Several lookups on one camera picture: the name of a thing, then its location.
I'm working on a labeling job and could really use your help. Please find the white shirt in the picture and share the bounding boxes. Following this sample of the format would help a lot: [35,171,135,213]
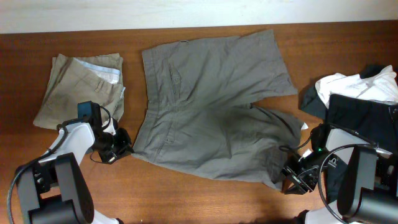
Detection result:
[315,65,397,108]

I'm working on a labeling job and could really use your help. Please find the beige shorts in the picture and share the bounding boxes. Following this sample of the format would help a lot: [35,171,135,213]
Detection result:
[33,54,125,129]

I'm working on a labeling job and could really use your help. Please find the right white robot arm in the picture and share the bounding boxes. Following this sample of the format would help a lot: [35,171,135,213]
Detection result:
[279,124,397,223]

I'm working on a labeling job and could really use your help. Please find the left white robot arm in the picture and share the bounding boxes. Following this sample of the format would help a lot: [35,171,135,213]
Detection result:
[7,101,134,224]

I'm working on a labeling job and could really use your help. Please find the grey cargo shorts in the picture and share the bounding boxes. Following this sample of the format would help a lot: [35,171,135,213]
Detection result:
[133,30,303,190]

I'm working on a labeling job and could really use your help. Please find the black garment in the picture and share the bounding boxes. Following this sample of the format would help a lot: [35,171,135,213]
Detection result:
[299,63,398,203]

